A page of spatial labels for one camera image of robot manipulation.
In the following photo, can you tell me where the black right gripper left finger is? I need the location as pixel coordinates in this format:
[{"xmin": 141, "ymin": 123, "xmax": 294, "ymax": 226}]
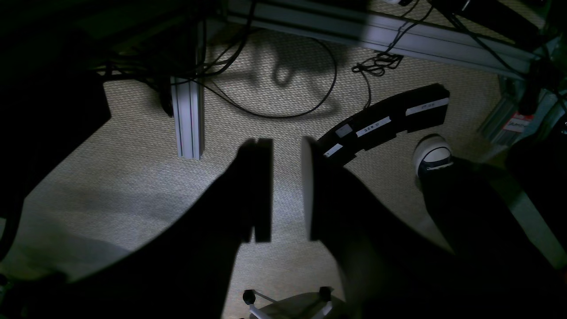
[{"xmin": 66, "ymin": 139, "xmax": 273, "ymax": 319}]

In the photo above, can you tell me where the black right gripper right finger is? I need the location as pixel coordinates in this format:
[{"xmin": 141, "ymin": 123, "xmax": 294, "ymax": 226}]
[{"xmin": 302, "ymin": 137, "xmax": 566, "ymax": 319}]

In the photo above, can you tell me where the black loose floor cable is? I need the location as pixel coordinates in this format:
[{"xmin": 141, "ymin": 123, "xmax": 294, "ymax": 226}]
[{"xmin": 195, "ymin": 35, "xmax": 338, "ymax": 119}]

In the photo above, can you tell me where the white and navy sneaker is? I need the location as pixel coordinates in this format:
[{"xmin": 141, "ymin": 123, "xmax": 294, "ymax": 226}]
[{"xmin": 412, "ymin": 134, "xmax": 455, "ymax": 190}]

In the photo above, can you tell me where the black labelled foot pedal bar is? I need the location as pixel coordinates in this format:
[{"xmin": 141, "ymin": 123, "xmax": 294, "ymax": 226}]
[{"xmin": 318, "ymin": 83, "xmax": 450, "ymax": 166}]

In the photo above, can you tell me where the vertical aluminium frame leg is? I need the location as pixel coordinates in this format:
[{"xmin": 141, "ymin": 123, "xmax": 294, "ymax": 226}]
[{"xmin": 170, "ymin": 22, "xmax": 207, "ymax": 160}]

